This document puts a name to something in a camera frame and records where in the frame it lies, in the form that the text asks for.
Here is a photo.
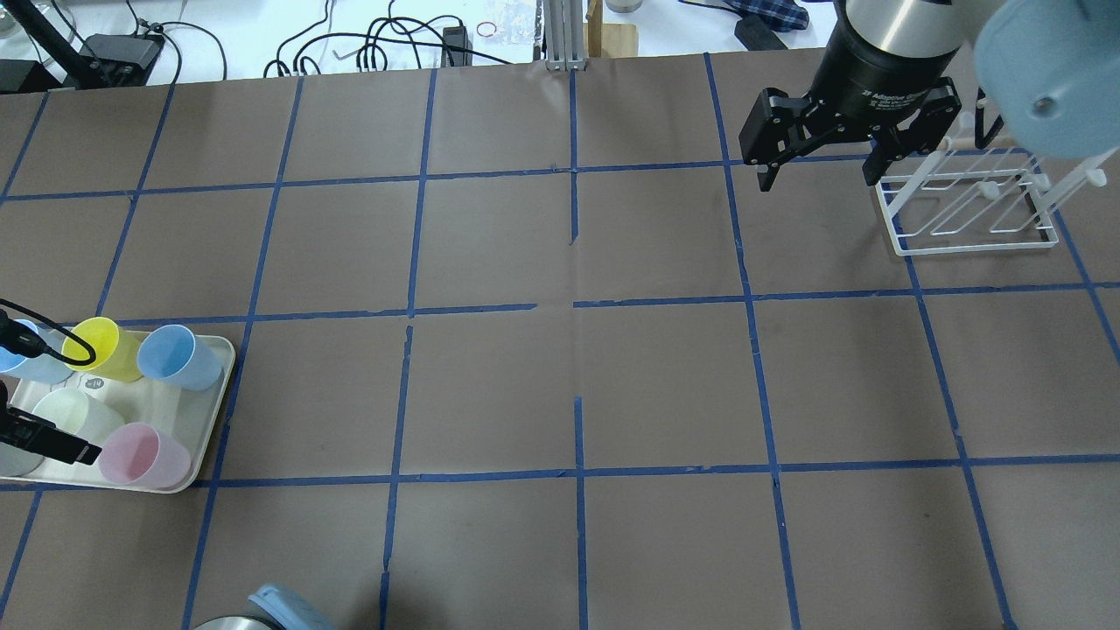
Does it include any cream serving tray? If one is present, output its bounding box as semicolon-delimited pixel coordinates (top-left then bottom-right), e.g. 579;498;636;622
3;334;236;494

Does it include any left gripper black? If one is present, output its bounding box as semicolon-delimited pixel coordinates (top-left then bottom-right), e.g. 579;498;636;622
1;381;102;466

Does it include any grey plastic cup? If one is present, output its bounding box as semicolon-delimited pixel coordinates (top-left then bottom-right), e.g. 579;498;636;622
0;443;45;478

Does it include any aluminium frame post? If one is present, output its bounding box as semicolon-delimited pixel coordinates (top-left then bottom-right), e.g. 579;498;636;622
539;1;587;72

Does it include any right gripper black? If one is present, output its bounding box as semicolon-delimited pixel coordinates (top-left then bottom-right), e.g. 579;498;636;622
738;19;961;193

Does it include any pink plastic cup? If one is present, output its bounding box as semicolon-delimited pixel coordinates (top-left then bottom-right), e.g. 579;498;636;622
96;423;193;491

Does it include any white wire cup rack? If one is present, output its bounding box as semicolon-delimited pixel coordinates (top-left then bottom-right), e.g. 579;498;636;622
874;111;1117;256

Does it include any yellow plastic cup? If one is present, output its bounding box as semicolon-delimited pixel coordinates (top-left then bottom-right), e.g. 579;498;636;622
60;318;147;382

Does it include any blue plastic cup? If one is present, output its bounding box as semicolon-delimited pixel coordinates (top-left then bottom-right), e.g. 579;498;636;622
1;319;74;385
136;325;221;391

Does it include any wooden mug tree stand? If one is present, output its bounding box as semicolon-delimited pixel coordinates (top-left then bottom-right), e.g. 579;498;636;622
584;1;640;59

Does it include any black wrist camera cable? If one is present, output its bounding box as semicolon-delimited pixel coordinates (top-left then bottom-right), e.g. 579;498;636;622
0;299;97;367

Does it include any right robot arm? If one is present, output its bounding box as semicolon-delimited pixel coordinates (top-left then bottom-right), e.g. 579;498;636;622
738;1;1119;192

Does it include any blue plaid folded umbrella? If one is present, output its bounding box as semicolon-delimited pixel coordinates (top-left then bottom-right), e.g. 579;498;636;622
724;0;809;33

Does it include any cream plastic cup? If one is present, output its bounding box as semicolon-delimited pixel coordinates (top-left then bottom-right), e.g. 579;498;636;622
31;389;125;445

